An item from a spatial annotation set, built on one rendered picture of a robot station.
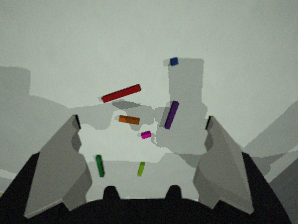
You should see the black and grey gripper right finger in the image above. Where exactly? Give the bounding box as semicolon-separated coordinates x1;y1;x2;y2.
193;116;292;224

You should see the magenta rod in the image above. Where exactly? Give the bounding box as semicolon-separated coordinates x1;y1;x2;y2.
141;131;151;139

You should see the orange rod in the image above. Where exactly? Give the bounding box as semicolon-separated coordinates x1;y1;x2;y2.
119;115;140;125

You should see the dark red rod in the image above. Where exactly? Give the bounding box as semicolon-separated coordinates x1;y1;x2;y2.
101;84;141;103

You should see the small blue block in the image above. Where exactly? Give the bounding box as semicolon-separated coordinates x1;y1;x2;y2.
170;57;178;66

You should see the dark purple rod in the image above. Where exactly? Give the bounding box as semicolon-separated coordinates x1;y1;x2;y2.
164;101;179;129

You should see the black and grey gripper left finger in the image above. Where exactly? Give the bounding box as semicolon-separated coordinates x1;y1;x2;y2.
0;114;92;224

